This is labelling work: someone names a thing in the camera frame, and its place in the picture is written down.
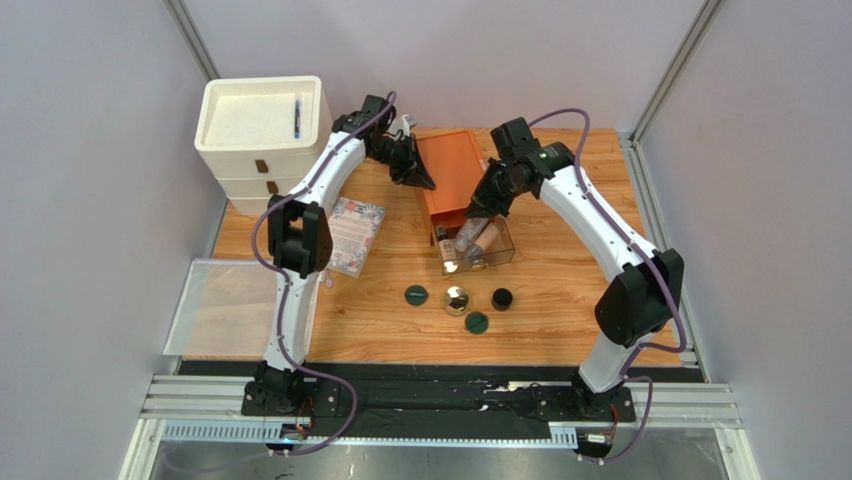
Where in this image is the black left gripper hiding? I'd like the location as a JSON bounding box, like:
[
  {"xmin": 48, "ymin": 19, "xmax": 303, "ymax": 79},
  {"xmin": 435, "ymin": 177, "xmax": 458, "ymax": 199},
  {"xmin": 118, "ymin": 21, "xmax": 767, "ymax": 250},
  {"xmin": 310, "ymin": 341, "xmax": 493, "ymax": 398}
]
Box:
[{"xmin": 369, "ymin": 134, "xmax": 436, "ymax": 191}]

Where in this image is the clear plastic bottle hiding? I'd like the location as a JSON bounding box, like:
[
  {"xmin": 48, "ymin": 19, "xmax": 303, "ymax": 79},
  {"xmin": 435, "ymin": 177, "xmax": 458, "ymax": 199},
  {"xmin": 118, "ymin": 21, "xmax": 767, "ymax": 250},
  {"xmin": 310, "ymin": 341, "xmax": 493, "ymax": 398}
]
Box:
[{"xmin": 453, "ymin": 218, "xmax": 490, "ymax": 252}]

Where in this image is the beige foundation tube grey cap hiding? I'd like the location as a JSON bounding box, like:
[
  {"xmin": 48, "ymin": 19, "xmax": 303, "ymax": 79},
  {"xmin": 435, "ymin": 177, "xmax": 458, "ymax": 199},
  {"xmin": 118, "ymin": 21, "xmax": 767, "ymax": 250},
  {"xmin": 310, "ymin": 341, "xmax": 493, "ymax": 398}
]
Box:
[{"xmin": 464, "ymin": 222, "xmax": 501, "ymax": 259}]

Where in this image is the clear orange drawer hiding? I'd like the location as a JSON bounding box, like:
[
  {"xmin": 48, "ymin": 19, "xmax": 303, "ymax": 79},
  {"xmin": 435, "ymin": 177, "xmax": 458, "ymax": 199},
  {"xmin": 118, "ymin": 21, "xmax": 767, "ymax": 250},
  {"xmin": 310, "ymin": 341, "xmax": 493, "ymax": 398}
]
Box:
[{"xmin": 430, "ymin": 215, "xmax": 515, "ymax": 276}]

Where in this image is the orange drawer box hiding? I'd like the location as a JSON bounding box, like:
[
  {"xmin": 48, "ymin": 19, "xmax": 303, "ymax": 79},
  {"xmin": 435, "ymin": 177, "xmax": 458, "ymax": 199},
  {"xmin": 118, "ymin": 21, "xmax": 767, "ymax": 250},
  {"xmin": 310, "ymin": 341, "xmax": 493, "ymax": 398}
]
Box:
[{"xmin": 415, "ymin": 129, "xmax": 484, "ymax": 246}]

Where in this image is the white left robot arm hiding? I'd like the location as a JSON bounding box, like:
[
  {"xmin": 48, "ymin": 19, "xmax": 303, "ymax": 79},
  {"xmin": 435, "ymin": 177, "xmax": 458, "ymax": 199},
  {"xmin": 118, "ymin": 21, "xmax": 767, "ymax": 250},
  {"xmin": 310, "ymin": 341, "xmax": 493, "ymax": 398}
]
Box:
[{"xmin": 241, "ymin": 92, "xmax": 436, "ymax": 416}]

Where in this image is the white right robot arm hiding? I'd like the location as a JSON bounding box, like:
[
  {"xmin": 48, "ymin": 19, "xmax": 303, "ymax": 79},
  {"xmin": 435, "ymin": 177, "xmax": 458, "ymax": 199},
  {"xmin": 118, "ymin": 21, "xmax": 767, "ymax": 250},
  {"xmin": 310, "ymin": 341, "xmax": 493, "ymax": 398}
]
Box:
[{"xmin": 465, "ymin": 117, "xmax": 685, "ymax": 418}]

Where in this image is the floral patterned booklet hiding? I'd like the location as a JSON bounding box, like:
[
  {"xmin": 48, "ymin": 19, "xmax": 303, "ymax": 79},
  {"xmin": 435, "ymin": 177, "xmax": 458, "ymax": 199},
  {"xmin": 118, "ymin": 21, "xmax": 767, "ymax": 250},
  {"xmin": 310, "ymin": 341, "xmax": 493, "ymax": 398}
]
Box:
[{"xmin": 327, "ymin": 197, "xmax": 386, "ymax": 278}]

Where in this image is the gold mirrored jar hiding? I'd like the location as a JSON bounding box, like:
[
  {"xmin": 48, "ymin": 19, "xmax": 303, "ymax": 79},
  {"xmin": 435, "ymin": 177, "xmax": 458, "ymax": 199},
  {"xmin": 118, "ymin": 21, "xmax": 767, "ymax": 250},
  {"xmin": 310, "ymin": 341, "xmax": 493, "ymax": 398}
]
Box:
[{"xmin": 443, "ymin": 286, "xmax": 471, "ymax": 316}]

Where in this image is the dark green round lid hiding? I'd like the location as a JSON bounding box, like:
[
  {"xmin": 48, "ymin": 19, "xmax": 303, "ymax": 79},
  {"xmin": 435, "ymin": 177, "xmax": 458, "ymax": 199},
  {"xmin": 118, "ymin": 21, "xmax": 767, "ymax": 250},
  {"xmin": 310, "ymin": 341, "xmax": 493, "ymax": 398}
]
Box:
[{"xmin": 404, "ymin": 285, "xmax": 429, "ymax": 306}]

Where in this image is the blue pen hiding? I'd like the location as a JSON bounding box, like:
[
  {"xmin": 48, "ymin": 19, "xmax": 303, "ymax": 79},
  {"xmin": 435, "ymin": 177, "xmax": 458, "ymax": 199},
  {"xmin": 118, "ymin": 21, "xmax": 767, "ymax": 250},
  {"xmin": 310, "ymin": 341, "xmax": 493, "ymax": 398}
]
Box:
[{"xmin": 293, "ymin": 98, "xmax": 301, "ymax": 139}]

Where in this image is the white three-drawer cabinet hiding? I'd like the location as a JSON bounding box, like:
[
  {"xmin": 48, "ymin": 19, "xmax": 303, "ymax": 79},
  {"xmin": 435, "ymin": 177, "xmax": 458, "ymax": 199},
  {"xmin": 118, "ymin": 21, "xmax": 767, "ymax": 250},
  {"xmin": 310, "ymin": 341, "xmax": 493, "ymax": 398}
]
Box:
[{"xmin": 194, "ymin": 75, "xmax": 332, "ymax": 216}]

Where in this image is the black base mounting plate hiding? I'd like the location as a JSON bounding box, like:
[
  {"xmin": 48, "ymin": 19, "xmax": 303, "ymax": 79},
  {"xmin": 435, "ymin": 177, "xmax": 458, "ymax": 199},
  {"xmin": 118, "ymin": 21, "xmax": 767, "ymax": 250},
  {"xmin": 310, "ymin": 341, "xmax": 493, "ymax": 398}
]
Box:
[{"xmin": 240, "ymin": 378, "xmax": 641, "ymax": 424}]

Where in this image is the clear plastic sheet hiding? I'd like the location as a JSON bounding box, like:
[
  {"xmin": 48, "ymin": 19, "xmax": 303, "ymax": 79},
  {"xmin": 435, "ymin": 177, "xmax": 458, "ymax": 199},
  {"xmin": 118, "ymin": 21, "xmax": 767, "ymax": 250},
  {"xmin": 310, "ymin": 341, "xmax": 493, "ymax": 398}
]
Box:
[{"xmin": 164, "ymin": 259, "xmax": 283, "ymax": 363}]

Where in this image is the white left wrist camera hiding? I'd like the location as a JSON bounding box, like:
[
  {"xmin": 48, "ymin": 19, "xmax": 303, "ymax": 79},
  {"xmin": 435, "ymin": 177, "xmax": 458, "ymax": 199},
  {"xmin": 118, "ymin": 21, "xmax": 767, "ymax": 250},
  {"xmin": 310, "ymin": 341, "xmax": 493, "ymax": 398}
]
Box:
[{"xmin": 387, "ymin": 114, "xmax": 418, "ymax": 140}]

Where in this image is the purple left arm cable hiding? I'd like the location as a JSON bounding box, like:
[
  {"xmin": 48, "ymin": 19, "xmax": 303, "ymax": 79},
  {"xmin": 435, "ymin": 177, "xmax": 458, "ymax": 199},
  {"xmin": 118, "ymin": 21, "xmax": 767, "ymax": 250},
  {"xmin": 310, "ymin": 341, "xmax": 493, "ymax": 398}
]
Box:
[{"xmin": 250, "ymin": 91, "xmax": 399, "ymax": 458}]

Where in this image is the aluminium frame rail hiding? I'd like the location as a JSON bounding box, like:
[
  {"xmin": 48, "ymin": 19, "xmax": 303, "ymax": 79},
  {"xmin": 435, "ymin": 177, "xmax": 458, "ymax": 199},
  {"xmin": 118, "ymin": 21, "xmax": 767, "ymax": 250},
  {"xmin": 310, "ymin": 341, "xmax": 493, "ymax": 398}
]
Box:
[{"xmin": 141, "ymin": 375, "xmax": 743, "ymax": 447}]

